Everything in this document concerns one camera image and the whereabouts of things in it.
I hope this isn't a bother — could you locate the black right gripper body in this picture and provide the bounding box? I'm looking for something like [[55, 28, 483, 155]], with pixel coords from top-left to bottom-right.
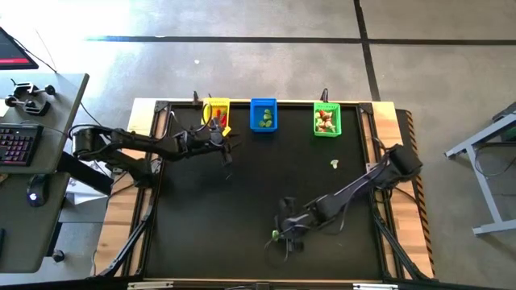
[[276, 205, 323, 242]]

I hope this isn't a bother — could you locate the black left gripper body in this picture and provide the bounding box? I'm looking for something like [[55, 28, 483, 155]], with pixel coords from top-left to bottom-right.
[[181, 128, 229, 156]]

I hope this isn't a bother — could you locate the yellow plastic basket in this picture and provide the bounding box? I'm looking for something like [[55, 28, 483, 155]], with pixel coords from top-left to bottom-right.
[[200, 97, 233, 137]]

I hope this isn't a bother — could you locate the blue plastic basket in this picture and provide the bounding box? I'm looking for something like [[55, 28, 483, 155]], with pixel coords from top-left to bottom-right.
[[249, 97, 279, 134]]

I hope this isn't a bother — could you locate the silver metal plate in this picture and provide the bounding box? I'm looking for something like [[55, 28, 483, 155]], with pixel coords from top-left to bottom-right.
[[352, 283, 399, 290], [127, 280, 175, 290]]

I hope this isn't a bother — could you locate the green plastic basket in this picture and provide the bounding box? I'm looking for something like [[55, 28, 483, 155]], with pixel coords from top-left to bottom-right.
[[313, 101, 343, 138]]

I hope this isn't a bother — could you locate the black diagonal support strut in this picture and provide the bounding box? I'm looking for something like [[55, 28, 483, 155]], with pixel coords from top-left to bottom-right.
[[96, 197, 156, 280], [370, 193, 432, 281]]

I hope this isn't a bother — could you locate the black desk beam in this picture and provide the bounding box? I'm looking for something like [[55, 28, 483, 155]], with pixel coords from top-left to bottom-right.
[[56, 151, 116, 197]]

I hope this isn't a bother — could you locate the yellow black hazard tape strip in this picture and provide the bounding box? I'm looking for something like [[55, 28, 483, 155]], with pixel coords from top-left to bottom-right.
[[405, 109, 436, 277]]

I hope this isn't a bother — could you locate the white paper sheet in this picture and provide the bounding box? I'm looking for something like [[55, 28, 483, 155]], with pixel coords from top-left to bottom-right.
[[60, 160, 122, 225]]

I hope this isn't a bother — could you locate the grey desk top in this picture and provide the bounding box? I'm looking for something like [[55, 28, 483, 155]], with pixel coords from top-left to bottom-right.
[[0, 172, 72, 275], [0, 72, 90, 175]]

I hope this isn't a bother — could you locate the black computer mouse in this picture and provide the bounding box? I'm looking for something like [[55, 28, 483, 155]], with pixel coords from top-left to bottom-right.
[[26, 173, 50, 209]]

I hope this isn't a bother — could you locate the black C-clamp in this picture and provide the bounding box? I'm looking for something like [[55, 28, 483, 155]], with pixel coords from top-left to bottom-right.
[[10, 78, 57, 100], [3, 95, 52, 117]]

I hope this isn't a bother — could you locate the black backlit keyboard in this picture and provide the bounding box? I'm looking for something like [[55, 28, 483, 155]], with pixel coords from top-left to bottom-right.
[[0, 122, 44, 168]]

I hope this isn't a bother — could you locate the black computer monitor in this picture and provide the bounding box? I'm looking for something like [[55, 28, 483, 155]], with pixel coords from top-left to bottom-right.
[[0, 26, 40, 72]]

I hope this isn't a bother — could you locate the black aluminium table frame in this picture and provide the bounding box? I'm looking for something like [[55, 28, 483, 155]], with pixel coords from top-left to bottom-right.
[[120, 98, 435, 290]]

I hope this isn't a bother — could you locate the grey metal table frame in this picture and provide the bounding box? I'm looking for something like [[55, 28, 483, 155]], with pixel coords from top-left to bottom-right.
[[444, 102, 516, 238]]

